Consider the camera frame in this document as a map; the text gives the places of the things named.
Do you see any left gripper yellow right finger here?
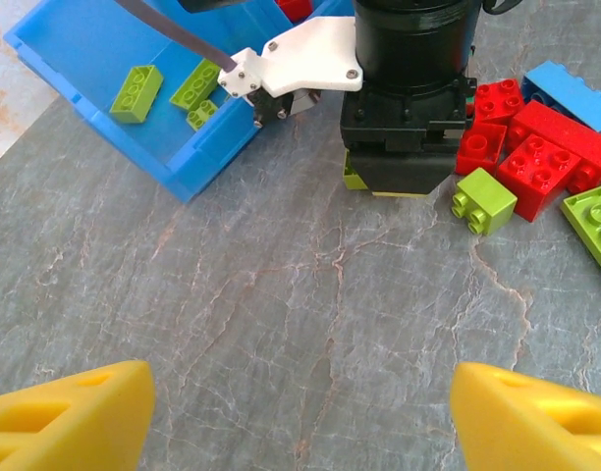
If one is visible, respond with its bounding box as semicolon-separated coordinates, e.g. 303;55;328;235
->
450;361;601;471

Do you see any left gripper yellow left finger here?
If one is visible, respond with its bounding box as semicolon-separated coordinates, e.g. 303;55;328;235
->
0;360;157;471

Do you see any green long lego brick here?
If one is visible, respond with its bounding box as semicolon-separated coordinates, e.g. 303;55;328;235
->
342;149;425;199
108;65;165;126
559;181;601;287
169;58;223;110

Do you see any red small lego brick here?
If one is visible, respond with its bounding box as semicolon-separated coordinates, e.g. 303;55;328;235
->
471;78;525;124
275;0;314;24
455;122;509;177
495;134;583;225

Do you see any green small lego brick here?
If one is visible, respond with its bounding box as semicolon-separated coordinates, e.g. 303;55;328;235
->
185;99;220;131
451;167;519;237

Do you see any blue lego brick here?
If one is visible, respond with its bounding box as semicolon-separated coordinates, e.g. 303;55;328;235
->
520;61;601;133

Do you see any red long lego brick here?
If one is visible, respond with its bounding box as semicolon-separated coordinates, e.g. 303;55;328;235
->
506;100;601;195

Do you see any blue three-compartment plastic bin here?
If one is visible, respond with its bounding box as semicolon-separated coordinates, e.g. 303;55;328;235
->
3;0;356;205

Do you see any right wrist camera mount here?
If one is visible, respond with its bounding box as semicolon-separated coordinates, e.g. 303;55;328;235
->
217;17;365;130

